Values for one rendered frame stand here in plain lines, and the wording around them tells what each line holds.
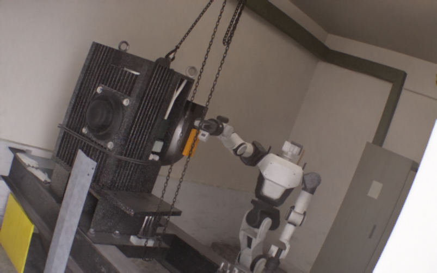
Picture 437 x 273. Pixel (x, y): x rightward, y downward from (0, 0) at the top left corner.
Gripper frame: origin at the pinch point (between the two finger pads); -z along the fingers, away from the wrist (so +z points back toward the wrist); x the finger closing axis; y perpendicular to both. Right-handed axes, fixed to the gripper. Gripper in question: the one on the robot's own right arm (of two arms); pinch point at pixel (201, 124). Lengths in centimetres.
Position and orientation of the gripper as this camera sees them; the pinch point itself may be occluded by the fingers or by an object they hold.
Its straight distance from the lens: 229.3
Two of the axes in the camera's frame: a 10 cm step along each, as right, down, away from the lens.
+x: -8.5, -3.3, 4.0
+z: 4.0, 0.6, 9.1
